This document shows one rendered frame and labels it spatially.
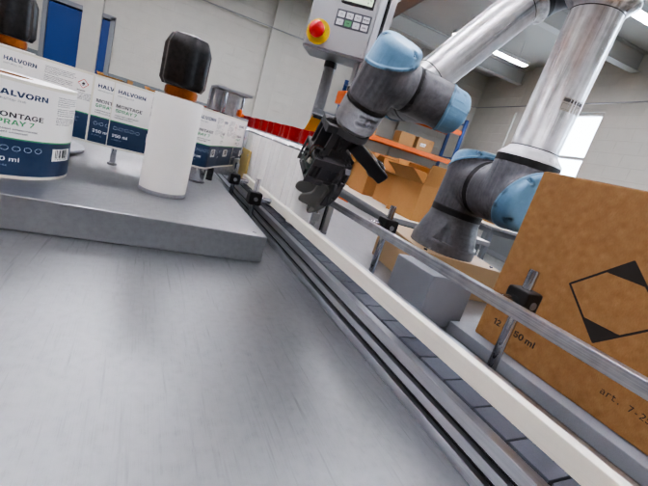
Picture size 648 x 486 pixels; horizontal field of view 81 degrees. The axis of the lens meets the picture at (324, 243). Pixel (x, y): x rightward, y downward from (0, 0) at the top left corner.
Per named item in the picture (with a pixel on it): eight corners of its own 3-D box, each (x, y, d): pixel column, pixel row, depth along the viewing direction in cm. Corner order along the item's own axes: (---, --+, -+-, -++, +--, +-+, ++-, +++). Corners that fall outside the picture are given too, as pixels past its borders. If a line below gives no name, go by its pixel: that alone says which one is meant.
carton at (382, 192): (356, 193, 316) (369, 149, 307) (409, 207, 334) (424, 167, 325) (377, 204, 275) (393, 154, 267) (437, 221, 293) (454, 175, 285)
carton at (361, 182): (337, 183, 353) (350, 144, 344) (379, 195, 369) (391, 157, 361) (355, 193, 314) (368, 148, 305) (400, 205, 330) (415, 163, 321)
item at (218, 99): (193, 161, 131) (209, 85, 125) (230, 171, 137) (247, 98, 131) (198, 169, 119) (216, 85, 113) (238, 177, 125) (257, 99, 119)
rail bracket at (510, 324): (442, 380, 47) (493, 259, 44) (480, 379, 51) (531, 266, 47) (460, 397, 45) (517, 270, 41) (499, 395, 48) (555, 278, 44)
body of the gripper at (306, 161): (295, 158, 74) (323, 105, 66) (333, 169, 78) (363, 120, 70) (302, 184, 69) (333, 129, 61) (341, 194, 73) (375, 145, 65)
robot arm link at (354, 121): (376, 99, 67) (391, 125, 62) (364, 121, 70) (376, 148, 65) (340, 85, 64) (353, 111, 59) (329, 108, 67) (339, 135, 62)
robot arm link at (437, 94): (446, 93, 71) (398, 67, 67) (483, 92, 61) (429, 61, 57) (427, 133, 73) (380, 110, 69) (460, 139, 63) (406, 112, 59)
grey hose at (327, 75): (302, 134, 111) (323, 60, 106) (313, 138, 113) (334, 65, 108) (307, 136, 108) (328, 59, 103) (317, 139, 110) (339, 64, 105)
